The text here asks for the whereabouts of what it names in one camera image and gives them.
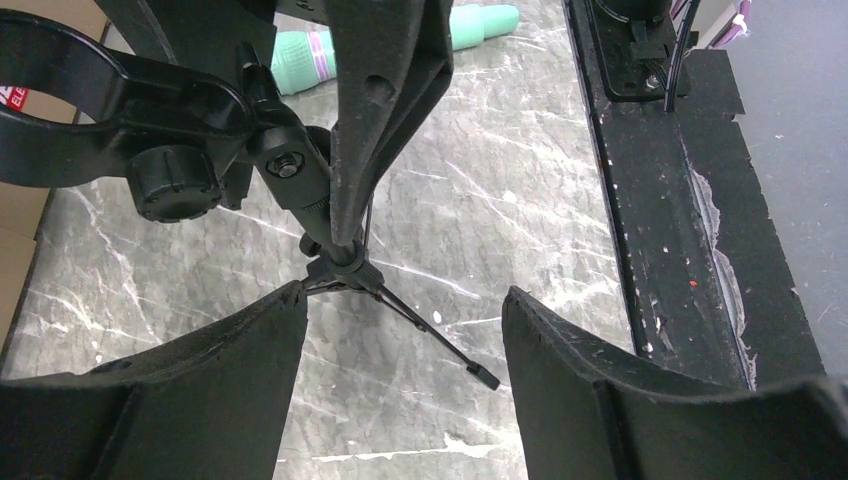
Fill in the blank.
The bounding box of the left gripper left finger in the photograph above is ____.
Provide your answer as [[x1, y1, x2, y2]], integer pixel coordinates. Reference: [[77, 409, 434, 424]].
[[1, 282, 308, 479]]

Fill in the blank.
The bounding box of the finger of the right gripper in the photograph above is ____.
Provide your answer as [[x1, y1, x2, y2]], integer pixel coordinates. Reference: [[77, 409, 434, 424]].
[[96, 0, 276, 73], [325, 1, 453, 245]]

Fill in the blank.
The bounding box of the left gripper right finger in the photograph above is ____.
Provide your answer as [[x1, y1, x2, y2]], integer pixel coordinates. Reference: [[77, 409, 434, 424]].
[[502, 286, 847, 479]]

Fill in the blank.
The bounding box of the teal microphone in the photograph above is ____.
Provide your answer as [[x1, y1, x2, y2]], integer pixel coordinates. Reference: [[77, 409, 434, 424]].
[[270, 3, 521, 97]]

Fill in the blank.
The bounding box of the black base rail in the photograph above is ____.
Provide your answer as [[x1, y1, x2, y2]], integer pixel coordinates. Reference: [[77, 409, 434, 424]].
[[564, 1, 824, 390]]

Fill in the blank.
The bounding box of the tan plastic case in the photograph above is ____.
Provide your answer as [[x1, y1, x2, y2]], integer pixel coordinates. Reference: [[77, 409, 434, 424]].
[[1, 0, 108, 345]]

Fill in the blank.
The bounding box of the small black tripod stand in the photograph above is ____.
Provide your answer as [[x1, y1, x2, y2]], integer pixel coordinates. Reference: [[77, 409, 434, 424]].
[[0, 7, 502, 391]]

